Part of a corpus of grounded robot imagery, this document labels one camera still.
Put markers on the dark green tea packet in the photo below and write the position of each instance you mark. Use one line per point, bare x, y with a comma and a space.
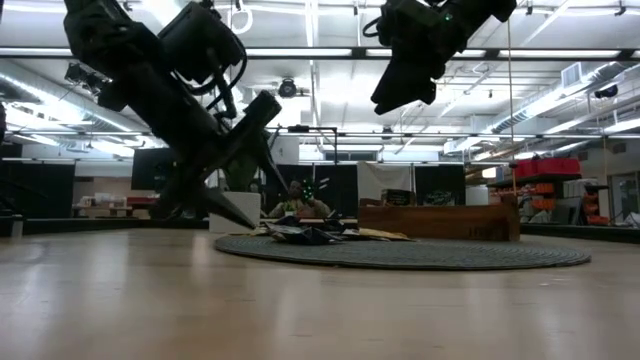
440, 197

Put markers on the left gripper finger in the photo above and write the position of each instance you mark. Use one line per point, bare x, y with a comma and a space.
225, 207
267, 160

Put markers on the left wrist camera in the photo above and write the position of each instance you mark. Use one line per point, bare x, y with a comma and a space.
200, 40

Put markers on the white hanging banner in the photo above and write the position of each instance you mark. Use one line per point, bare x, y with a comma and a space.
382, 180

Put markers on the black screen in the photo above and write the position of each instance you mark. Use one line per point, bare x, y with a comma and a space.
150, 170

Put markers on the shelf with red bins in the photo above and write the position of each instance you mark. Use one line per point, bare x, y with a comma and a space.
547, 167

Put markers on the grey round mat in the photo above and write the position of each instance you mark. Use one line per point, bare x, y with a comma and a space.
425, 255

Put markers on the wooden three-compartment tray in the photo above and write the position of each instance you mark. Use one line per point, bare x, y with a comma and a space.
440, 222

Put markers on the yellow tea packet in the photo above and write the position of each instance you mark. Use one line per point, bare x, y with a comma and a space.
380, 234

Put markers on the white plant pot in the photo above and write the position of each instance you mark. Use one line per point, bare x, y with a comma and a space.
240, 210

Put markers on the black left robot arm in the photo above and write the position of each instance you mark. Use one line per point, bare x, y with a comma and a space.
105, 35

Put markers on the green artificial plant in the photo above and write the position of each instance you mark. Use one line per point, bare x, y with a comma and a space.
242, 172

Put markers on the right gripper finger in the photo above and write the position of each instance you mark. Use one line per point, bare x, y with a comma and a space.
425, 82
392, 90

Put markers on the dark brown tea packet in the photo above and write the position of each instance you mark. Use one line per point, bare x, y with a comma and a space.
398, 197

